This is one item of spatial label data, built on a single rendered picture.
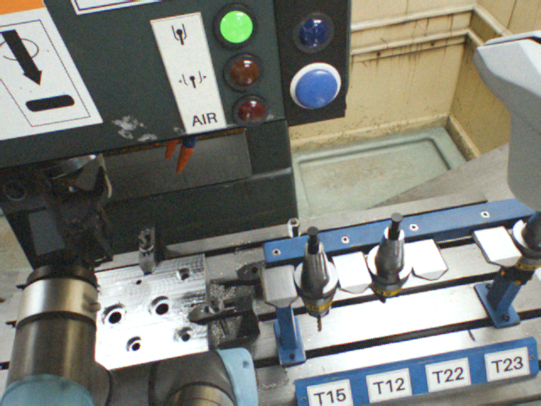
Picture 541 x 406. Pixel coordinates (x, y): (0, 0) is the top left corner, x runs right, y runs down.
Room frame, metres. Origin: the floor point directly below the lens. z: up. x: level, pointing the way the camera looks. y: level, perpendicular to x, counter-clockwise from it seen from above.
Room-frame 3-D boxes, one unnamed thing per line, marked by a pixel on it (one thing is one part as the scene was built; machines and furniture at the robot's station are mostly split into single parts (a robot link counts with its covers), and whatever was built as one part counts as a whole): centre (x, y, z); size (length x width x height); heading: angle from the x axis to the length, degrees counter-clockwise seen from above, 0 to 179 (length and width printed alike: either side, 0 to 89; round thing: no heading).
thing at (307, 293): (0.35, -0.05, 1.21); 0.06 x 0.06 x 0.03
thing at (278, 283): (0.35, 0.01, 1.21); 0.07 x 0.05 x 0.01; 1
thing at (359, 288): (0.35, -0.10, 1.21); 0.07 x 0.05 x 0.01; 1
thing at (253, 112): (0.27, 0.00, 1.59); 0.02 x 0.01 x 0.02; 91
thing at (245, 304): (0.45, 0.13, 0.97); 0.13 x 0.03 x 0.15; 91
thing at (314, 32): (0.27, -0.05, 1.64); 0.02 x 0.01 x 0.02; 91
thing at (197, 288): (0.48, 0.31, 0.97); 0.29 x 0.23 x 0.05; 91
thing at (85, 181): (0.45, 0.22, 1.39); 0.09 x 0.03 x 0.06; 170
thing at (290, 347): (0.40, 0.01, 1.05); 0.10 x 0.05 x 0.30; 1
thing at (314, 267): (0.35, -0.05, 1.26); 0.04 x 0.04 x 0.07
